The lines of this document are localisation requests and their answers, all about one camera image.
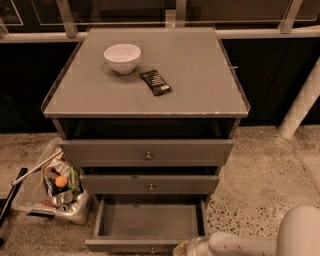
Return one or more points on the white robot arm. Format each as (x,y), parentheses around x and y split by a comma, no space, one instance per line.
(298,235)

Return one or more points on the grey drawer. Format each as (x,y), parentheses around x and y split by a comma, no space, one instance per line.
(147,152)
(147,224)
(150,180)

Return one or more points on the grey drawer cabinet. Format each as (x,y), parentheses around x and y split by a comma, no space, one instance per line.
(148,111)

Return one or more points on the grey middle drawer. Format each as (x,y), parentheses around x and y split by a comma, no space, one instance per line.
(150,180)

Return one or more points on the white stick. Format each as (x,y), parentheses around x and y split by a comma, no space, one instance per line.
(35,169)

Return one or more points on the orange ball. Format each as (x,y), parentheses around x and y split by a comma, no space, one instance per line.
(61,181)

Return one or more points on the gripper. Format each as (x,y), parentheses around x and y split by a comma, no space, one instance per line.
(193,248)

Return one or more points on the silver can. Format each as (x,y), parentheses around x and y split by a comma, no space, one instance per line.
(62,199)

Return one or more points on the grey bottom drawer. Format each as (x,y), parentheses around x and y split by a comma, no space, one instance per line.
(147,224)

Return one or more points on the white ceramic bowl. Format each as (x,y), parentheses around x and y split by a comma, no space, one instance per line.
(123,58)

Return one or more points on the green packet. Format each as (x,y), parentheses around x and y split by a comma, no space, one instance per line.
(74,182)

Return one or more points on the metal railing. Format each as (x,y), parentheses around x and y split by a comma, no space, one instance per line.
(32,21)

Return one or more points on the black pole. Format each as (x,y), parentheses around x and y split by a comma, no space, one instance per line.
(5,203)

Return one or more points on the grey top drawer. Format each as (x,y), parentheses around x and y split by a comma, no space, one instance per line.
(147,152)

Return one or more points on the black snack packet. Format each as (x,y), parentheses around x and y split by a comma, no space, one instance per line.
(156,82)

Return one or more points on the white diagonal post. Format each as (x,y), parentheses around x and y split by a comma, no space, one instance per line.
(302,104)

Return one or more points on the clear plastic bin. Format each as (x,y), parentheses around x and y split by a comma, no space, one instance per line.
(37,190)

